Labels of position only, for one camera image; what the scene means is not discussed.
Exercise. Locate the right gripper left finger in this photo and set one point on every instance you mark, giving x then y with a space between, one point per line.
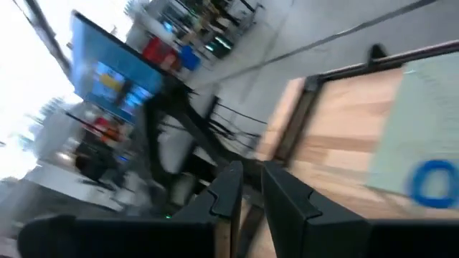
125 240

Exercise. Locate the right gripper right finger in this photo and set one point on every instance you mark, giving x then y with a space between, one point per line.
358 240

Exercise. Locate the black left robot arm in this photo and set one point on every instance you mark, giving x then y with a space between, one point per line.
186 114

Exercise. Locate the blue spiral coil tie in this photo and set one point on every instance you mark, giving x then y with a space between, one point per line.
413 184

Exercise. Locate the green perforated metal riser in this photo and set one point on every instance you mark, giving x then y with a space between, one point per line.
423 118

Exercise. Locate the blue computer monitor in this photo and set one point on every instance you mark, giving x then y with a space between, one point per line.
107 61

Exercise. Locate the black table clamp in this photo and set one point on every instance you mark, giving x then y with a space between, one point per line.
376 53

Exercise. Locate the red bin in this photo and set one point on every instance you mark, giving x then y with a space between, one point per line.
159 52

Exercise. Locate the blue bin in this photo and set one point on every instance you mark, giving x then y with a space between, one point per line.
189 59

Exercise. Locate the wooden table with black frame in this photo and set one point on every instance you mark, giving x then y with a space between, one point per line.
298 118

